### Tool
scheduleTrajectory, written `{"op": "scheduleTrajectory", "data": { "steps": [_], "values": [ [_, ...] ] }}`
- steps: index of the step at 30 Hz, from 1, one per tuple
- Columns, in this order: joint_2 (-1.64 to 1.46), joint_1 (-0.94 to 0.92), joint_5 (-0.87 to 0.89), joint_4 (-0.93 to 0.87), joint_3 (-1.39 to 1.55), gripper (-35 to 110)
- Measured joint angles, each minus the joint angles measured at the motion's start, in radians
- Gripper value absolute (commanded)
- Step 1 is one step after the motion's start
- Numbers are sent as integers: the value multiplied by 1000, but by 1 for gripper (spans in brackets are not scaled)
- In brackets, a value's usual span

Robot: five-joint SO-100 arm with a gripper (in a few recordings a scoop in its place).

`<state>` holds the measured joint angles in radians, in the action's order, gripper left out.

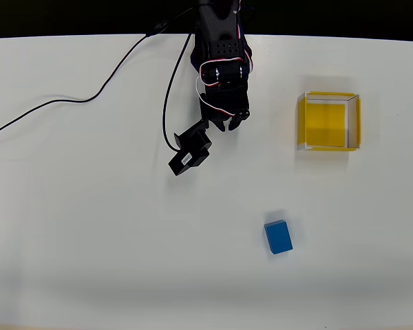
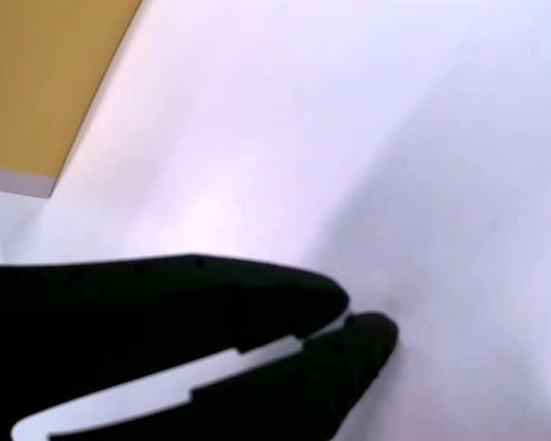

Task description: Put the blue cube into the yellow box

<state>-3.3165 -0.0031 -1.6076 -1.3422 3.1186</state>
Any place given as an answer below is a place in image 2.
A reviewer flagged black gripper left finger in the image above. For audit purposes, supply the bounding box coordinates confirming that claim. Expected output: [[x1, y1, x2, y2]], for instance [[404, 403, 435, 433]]
[[0, 253, 351, 441]]

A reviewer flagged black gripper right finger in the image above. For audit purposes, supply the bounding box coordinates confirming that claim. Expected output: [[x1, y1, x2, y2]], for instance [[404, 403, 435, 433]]
[[49, 311, 399, 441]]

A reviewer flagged yellow box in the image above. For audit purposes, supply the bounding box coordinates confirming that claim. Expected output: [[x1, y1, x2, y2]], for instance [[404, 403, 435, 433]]
[[0, 0, 144, 199]]

